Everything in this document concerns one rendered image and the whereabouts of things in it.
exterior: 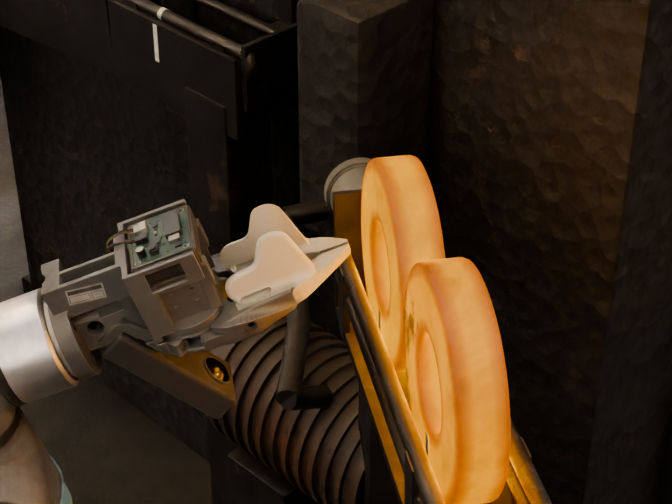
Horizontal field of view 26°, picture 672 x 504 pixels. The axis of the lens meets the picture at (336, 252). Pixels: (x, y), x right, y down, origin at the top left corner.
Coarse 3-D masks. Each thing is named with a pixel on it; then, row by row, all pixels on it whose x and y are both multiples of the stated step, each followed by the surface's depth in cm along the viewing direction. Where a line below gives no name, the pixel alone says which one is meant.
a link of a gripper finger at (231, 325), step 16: (256, 304) 102; (272, 304) 102; (288, 304) 103; (224, 320) 102; (240, 320) 102; (256, 320) 102; (272, 320) 102; (208, 336) 102; (224, 336) 102; (240, 336) 102
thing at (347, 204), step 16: (336, 192) 112; (352, 192) 112; (336, 208) 112; (352, 208) 113; (336, 224) 113; (352, 224) 113; (352, 240) 114; (352, 256) 115; (336, 288) 116; (336, 304) 117
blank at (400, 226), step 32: (384, 160) 104; (416, 160) 104; (384, 192) 101; (416, 192) 101; (384, 224) 103; (416, 224) 99; (384, 256) 110; (416, 256) 99; (384, 288) 109; (384, 320) 107
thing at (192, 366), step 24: (120, 336) 103; (120, 360) 105; (144, 360) 105; (168, 360) 106; (192, 360) 108; (216, 360) 110; (168, 384) 107; (192, 384) 107; (216, 384) 108; (216, 408) 109
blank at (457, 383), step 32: (416, 288) 93; (448, 288) 88; (480, 288) 88; (416, 320) 94; (448, 320) 86; (480, 320) 86; (416, 352) 96; (448, 352) 86; (480, 352) 86; (416, 384) 97; (448, 384) 87; (480, 384) 85; (416, 416) 98; (448, 416) 88; (480, 416) 85; (448, 448) 88; (480, 448) 86; (448, 480) 89; (480, 480) 87
